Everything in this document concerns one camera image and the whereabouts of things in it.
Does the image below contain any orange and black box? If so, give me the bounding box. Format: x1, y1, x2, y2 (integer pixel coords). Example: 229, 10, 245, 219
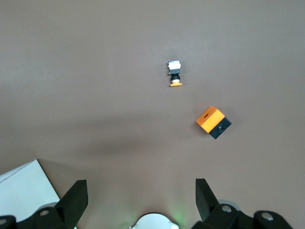
195, 105, 233, 140

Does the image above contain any brown table cover sheet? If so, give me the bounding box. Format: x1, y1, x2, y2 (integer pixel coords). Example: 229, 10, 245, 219
0, 0, 305, 229

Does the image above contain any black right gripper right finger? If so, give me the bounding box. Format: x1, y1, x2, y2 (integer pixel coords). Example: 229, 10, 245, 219
192, 177, 293, 229

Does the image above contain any white drawer cabinet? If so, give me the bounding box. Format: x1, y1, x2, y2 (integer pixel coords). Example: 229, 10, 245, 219
0, 158, 61, 229

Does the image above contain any orange capped push button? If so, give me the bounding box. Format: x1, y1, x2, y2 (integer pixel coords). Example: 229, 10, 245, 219
166, 60, 183, 88

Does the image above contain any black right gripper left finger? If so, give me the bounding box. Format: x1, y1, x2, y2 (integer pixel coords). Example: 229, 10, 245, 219
0, 179, 89, 229

